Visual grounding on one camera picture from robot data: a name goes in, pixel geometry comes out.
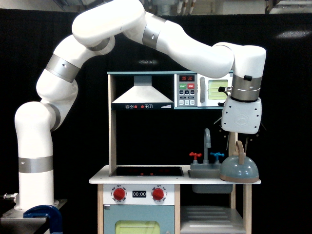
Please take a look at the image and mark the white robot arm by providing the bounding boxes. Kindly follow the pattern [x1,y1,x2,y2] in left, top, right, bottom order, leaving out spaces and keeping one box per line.
[15,0,266,211]

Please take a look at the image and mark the black oven timer display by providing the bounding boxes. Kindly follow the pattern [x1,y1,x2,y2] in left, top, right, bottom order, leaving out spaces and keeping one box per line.
[132,190,147,198]

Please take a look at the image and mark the grey-green toy teapot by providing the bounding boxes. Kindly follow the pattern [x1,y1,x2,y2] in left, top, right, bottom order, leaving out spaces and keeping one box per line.
[219,140,259,183]

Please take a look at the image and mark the blue metal clamp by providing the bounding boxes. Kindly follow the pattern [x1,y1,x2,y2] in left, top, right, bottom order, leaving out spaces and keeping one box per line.
[23,205,63,234]

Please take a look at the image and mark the teal toy oven door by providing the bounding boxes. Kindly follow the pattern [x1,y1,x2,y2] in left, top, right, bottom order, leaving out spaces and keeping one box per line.
[103,204,175,234]

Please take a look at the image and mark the white toy microwave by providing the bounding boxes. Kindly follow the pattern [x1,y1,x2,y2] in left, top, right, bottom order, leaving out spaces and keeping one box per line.
[174,71,233,109]

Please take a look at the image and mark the left red stove knob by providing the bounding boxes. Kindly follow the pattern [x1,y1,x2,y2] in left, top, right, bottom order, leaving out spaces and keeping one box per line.
[113,188,125,200]

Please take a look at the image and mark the grey toy range hood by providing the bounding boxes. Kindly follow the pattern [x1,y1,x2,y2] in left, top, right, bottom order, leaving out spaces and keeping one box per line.
[111,76,174,110]

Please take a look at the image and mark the grey toy sink basin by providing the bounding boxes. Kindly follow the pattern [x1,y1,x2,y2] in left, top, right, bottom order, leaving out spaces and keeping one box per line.
[188,169,233,194]

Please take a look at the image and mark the black toy stove top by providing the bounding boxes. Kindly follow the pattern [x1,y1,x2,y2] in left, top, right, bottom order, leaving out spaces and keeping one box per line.
[110,166,183,177]

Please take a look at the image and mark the right red stove knob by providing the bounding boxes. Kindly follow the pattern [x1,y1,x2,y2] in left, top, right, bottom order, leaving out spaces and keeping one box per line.
[152,188,164,201]

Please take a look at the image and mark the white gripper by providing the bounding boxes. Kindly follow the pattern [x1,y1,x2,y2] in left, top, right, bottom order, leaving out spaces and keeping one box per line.
[221,96,262,134]

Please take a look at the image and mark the grey toy faucet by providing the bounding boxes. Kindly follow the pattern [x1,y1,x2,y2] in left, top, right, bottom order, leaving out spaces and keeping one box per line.
[190,128,221,170]

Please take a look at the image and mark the blue toy tap handle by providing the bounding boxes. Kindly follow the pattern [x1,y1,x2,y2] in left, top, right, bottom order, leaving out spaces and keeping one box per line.
[210,152,225,164]

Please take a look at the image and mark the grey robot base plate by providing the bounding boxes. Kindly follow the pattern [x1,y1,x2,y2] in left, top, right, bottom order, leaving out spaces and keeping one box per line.
[0,199,67,224]

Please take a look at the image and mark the red stove knob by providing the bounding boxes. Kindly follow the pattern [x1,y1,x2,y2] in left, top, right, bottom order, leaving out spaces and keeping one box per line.
[152,188,164,201]
[113,188,125,200]

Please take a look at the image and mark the wooden toy kitchen frame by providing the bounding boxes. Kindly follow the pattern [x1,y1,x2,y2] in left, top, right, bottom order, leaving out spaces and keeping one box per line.
[89,71,260,234]

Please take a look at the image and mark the grey lower kitchen shelf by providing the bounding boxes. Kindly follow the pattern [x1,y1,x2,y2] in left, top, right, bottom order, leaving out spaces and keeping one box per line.
[180,206,246,234]

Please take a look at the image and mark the red toy tap handle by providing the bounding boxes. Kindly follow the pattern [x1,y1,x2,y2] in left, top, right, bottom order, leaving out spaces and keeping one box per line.
[189,152,202,164]

